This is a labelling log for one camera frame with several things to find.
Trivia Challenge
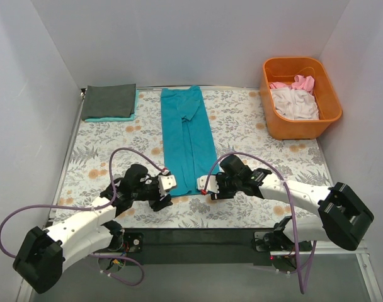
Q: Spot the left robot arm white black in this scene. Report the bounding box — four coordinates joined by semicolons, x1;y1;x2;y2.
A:
13;164;177;294

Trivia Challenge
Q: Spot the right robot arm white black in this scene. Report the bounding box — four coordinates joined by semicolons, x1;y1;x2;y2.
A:
197;152;374;251

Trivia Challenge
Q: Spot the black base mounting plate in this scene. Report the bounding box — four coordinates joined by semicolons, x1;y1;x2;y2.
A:
122;228;292;266

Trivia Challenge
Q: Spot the floral patterned table mat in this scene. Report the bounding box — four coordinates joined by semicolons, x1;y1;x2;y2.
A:
50;89;332;228

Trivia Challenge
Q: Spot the folded dark grey t shirt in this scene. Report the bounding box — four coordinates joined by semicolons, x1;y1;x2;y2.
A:
81;83;137;121

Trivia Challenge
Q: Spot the white garment in basket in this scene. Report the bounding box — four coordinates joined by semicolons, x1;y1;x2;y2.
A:
270;88;319;120

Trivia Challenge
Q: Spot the orange plastic basket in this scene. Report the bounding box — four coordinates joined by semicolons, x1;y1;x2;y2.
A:
260;57;342;140

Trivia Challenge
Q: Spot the pink garment in basket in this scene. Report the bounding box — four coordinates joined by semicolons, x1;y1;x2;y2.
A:
270;75;315;94

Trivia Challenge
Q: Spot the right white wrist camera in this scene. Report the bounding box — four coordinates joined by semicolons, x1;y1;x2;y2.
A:
197;175;219;195

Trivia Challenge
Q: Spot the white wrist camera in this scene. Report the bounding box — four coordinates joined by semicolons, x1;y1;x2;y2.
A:
197;175;219;195
157;169;177;198

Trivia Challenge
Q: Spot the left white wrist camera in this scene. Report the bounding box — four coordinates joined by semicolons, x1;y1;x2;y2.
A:
157;169;177;198

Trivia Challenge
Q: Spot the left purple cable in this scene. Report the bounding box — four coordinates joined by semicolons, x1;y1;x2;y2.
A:
0;147;170;287

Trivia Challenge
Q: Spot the aluminium frame rail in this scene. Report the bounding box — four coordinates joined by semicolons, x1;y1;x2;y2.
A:
14;228;368;302

